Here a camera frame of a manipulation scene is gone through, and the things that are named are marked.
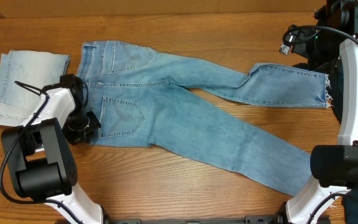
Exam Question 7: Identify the medium blue denim jeans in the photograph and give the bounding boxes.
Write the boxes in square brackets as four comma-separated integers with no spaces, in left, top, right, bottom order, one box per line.
[77,40,330,196]

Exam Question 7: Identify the folded light blue jeans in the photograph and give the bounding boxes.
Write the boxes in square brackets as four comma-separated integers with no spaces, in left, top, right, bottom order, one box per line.
[0,50,70,126]

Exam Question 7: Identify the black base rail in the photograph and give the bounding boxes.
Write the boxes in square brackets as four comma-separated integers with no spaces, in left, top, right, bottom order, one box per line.
[108,215,278,224]

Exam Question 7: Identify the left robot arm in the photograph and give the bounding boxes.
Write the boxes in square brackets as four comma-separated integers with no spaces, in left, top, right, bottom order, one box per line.
[0,74,109,223]

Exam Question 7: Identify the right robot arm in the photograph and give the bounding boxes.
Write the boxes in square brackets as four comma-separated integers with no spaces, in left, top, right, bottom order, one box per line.
[244,1,358,223]

